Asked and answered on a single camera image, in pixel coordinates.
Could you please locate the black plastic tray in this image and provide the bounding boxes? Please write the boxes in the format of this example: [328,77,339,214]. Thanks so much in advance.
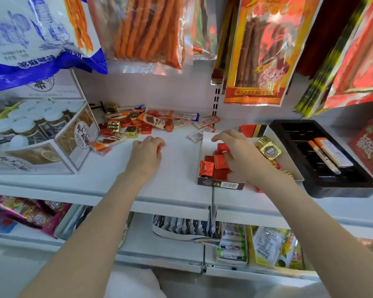
[269,119,373,199]

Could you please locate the clear bag of orange sticks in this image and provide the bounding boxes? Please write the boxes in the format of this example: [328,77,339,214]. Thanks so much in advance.
[86,0,193,75]

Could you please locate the person's right hand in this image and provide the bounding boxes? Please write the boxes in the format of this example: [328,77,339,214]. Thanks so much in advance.
[211,129,279,184]

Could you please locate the white blue snack bag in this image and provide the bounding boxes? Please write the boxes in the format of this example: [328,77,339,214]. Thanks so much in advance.
[0,0,109,91]

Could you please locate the yellow black striped bags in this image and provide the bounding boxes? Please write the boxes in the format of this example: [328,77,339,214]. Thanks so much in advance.
[293,0,373,118]

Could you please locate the person's left hand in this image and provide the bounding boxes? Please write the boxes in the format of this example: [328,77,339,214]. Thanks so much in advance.
[126,135,167,180]

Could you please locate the heap of gold candies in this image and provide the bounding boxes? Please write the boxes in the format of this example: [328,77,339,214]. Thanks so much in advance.
[256,135,295,180]

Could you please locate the printed jar display box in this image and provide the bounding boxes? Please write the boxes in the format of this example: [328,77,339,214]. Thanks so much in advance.
[0,70,101,176]

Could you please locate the white box of red chocolates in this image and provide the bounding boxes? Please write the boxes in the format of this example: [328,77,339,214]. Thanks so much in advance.
[197,132,247,191]

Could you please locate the red orange snack bag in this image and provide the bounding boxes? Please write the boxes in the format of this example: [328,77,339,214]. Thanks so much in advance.
[323,0,373,110]

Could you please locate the pile of pink snack packets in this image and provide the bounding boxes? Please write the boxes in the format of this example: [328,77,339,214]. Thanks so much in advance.
[0,194,73,238]

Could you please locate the red Filer candy box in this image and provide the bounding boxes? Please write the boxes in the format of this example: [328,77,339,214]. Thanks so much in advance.
[238,124,305,194]

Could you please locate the person's left forearm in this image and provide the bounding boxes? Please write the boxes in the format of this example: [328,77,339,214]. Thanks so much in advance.
[18,172,157,298]

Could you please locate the white metal shelf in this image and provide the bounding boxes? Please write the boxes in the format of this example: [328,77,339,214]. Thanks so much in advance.
[0,58,373,281]

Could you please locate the yellow red bag brown sticks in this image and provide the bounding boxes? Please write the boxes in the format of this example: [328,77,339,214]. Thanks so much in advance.
[223,0,326,107]

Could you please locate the clear green print snack bag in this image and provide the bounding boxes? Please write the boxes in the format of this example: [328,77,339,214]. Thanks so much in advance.
[183,0,219,61]

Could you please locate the stack of green white packets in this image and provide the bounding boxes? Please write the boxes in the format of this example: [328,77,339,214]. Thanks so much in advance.
[216,222,249,267]

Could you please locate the dark brown snack bag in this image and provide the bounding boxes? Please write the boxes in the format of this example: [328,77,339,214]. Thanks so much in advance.
[211,0,242,86]

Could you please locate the pile of mixed candies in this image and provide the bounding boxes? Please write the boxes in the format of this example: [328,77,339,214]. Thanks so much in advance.
[89,103,221,157]

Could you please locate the dark red snack bag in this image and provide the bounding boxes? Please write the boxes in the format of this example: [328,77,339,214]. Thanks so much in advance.
[295,0,364,79]

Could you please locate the person's right forearm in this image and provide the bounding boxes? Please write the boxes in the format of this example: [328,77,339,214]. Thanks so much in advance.
[258,170,373,298]

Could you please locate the red cardboard display box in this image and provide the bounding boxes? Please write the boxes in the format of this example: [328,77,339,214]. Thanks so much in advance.
[348,119,373,180]

